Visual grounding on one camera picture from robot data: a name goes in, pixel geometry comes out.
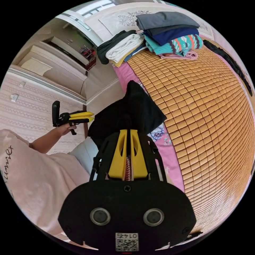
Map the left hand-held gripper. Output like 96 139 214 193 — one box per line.
58 110 95 136

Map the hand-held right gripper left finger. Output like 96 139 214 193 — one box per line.
108 129 128 179

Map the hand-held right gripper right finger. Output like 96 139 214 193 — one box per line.
130 129 148 179

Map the black short sleeve shirt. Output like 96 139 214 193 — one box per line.
87 80 167 149

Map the person's left forearm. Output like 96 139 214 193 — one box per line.
29 128 64 154

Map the person's left hand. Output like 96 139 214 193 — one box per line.
56 125 78 137

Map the cream cupboard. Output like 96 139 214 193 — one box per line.
11 36 89 100

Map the bed with woven mat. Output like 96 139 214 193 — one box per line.
83 2 255 237

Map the person's body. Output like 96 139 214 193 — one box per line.
0 129 100 243

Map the pile of clothes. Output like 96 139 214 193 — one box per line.
96 30 147 68
136 11 204 60

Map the window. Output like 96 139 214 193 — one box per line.
75 0 118 17

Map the black garment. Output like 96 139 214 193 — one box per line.
203 39 253 96

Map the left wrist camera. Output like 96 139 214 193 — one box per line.
52 101 61 128

